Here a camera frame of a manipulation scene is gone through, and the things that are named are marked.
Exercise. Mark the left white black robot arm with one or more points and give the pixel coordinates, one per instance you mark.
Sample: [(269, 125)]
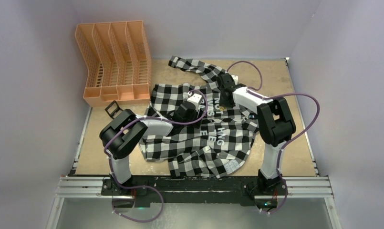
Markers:
[(124, 132)]

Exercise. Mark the black aluminium mounting rail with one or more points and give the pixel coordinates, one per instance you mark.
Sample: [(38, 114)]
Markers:
[(195, 190)]

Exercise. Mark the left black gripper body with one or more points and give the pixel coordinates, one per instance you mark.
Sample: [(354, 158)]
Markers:
[(195, 116)]

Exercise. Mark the orange plastic file organizer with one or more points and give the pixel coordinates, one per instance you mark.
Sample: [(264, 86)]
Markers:
[(118, 60)]

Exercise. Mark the small black frame stand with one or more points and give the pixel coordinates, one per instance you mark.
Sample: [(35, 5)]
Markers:
[(113, 109)]

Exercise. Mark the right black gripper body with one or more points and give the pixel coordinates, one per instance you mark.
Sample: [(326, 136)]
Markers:
[(223, 103)]

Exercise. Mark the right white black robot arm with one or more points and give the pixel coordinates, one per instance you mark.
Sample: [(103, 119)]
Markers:
[(276, 124)]

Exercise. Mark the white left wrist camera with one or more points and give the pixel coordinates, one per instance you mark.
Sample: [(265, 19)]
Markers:
[(196, 100)]

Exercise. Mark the black white plaid shirt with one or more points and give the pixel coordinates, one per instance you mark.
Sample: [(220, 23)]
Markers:
[(222, 142)]

